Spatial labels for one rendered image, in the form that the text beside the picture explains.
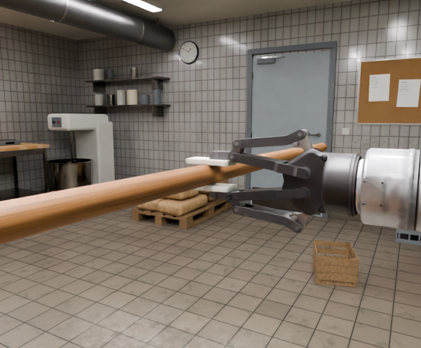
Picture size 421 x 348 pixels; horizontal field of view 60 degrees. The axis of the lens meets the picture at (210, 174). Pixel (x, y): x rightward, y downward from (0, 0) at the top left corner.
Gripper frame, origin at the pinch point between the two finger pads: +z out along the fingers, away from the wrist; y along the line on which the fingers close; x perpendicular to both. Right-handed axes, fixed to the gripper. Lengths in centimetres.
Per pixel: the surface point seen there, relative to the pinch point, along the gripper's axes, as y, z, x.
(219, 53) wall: -100, 220, 421
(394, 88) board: -42, -3, 420
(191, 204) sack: 90, 198, 310
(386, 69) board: -64, 6, 420
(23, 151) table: 32, 417, 249
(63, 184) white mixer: 81, 397, 291
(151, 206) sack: 94, 243, 291
